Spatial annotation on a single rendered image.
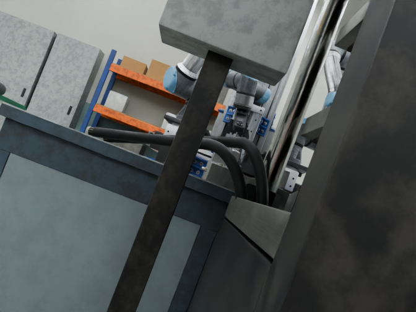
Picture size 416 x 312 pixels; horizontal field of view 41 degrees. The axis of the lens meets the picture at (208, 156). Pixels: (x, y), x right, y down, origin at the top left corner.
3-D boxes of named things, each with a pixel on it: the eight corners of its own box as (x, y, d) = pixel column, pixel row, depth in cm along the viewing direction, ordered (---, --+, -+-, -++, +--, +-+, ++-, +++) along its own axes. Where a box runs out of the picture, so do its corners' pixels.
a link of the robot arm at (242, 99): (255, 97, 216) (234, 92, 216) (252, 108, 216) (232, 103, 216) (253, 97, 223) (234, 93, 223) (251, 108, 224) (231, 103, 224)
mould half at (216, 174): (200, 181, 221) (213, 149, 222) (261, 203, 222) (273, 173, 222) (205, 180, 171) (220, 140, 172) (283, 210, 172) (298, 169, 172)
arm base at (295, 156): (268, 156, 274) (276, 138, 274) (298, 168, 272) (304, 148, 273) (270, 154, 258) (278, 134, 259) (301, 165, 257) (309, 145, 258)
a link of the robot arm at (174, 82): (187, 105, 265) (257, 12, 244) (162, 93, 257) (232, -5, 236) (181, 92, 274) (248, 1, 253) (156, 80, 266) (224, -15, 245)
